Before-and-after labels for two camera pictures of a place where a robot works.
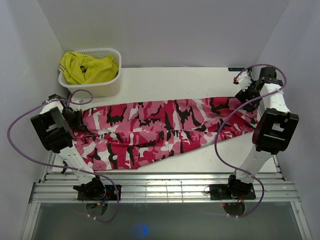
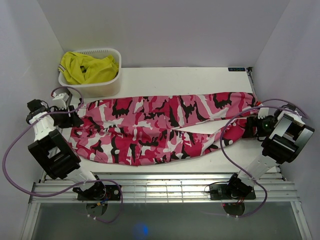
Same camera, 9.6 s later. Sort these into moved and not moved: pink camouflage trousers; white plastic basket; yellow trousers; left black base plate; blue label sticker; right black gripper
Moved: right black gripper; pink camouflage trousers
Not moved: blue label sticker; left black base plate; yellow trousers; white plastic basket
